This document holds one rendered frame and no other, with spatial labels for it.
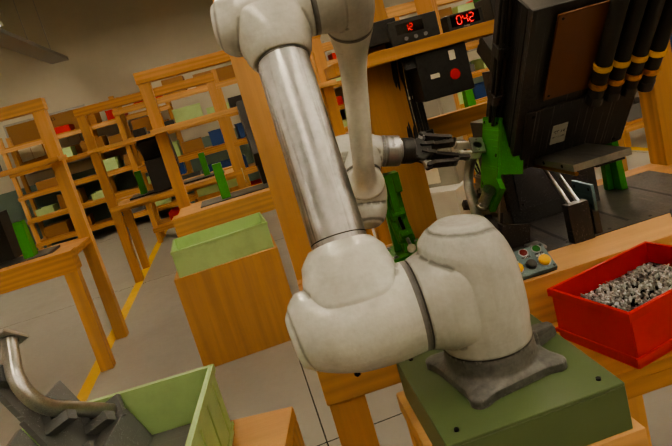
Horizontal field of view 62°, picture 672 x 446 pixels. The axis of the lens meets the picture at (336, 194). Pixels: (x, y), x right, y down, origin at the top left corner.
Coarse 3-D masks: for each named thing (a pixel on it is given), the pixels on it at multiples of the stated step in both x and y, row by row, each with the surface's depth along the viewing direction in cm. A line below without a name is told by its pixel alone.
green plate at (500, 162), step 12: (492, 132) 156; (504, 132) 154; (492, 144) 157; (504, 144) 154; (492, 156) 157; (504, 156) 155; (516, 156) 155; (492, 168) 157; (504, 168) 155; (516, 168) 156; (492, 180) 157
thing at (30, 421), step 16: (0, 368) 103; (0, 384) 102; (0, 400) 102; (16, 400) 104; (16, 416) 103; (32, 416) 105; (128, 416) 119; (32, 432) 103; (64, 432) 109; (80, 432) 113; (112, 432) 112; (128, 432) 116; (144, 432) 120
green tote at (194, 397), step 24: (144, 384) 122; (168, 384) 122; (192, 384) 122; (216, 384) 122; (144, 408) 122; (168, 408) 123; (192, 408) 123; (216, 408) 117; (192, 432) 98; (216, 432) 111
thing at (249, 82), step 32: (384, 64) 183; (256, 96) 179; (384, 96) 184; (640, 96) 205; (256, 128) 180; (384, 128) 186; (288, 192) 185; (416, 192) 191; (288, 224) 186; (416, 224) 192
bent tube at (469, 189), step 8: (472, 144) 161; (480, 144) 162; (472, 152) 160; (480, 152) 160; (472, 160) 165; (464, 168) 169; (472, 168) 168; (464, 176) 169; (472, 176) 169; (464, 184) 169; (472, 184) 169; (472, 192) 167; (472, 200) 165; (472, 208) 164
